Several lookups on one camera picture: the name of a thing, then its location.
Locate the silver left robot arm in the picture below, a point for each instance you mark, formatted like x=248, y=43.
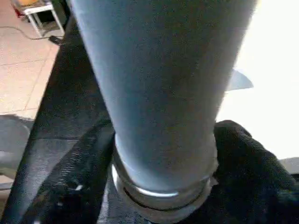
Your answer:
x=14, y=140

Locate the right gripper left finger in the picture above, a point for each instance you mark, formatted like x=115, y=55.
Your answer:
x=79, y=177

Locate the small white stool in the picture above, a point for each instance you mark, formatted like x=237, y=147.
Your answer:
x=39, y=10

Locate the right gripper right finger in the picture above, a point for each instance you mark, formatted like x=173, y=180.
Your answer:
x=252, y=182

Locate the white plastic table leg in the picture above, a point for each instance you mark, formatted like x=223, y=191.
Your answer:
x=163, y=81

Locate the white plastic table top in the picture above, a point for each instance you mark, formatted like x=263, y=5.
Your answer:
x=273, y=58

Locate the orange round object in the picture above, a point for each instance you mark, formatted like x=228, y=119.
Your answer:
x=29, y=2

